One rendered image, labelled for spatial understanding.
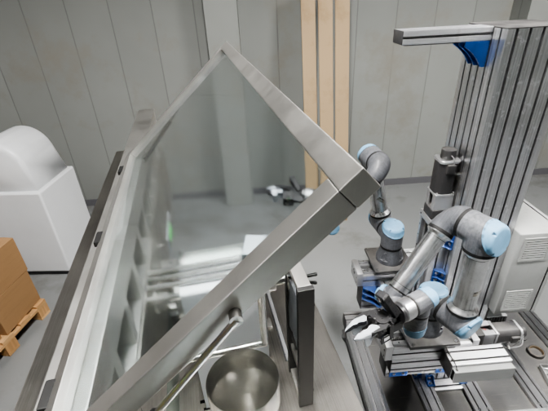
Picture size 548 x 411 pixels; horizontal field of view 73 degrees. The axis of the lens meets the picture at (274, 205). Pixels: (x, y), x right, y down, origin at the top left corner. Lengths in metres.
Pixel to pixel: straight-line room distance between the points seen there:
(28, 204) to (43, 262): 0.61
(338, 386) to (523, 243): 1.00
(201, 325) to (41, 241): 3.42
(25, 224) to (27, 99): 1.57
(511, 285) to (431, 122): 3.00
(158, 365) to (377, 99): 4.17
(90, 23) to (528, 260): 4.02
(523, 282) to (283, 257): 1.79
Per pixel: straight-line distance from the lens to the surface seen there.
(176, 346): 0.42
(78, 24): 4.40
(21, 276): 3.37
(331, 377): 1.55
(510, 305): 2.15
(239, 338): 1.26
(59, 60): 4.54
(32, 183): 3.53
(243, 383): 0.89
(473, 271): 1.53
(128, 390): 0.47
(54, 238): 3.70
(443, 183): 1.72
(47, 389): 0.70
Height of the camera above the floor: 2.16
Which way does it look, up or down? 30 degrees down
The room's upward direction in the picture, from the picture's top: 3 degrees counter-clockwise
